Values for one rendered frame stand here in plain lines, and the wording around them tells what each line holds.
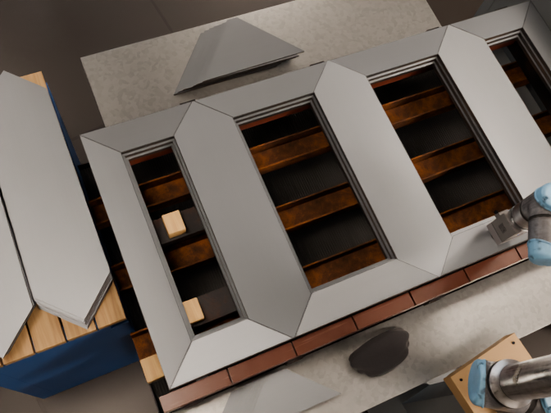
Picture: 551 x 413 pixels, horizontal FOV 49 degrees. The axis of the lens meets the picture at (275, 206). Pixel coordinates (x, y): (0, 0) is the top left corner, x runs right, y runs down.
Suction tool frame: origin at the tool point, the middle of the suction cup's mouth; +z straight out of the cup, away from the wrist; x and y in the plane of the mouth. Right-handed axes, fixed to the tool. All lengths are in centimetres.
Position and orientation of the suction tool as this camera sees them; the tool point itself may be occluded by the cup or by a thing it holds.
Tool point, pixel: (496, 235)
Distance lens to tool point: 185.7
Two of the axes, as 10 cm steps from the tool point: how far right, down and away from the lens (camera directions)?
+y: -9.1, 3.4, -2.5
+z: -1.2, 3.6, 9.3
